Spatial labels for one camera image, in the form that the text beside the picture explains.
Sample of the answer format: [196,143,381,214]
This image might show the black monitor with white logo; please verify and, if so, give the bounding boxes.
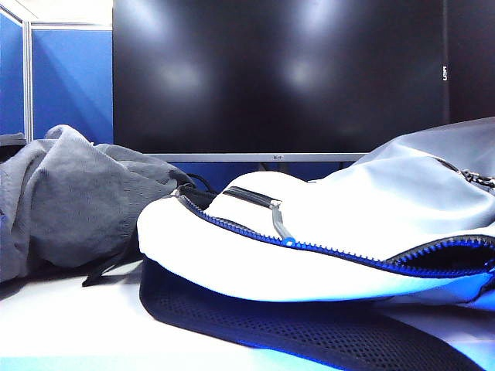
[442,0,495,125]

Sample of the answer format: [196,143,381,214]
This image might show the large black monitor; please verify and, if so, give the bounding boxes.
[111,0,450,164]

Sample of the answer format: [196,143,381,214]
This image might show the black monitor cable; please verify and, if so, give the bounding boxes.
[188,172,218,195]

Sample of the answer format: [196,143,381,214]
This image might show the narrow blue partition panel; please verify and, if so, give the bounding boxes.
[0,9,26,136]

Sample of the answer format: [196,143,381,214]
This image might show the light gray backpack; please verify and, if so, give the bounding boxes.
[81,115,495,371]

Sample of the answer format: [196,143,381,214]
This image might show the gray clothes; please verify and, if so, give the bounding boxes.
[0,124,196,285]

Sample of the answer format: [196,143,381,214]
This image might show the aluminium partition post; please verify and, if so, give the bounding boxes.
[22,19,34,142]

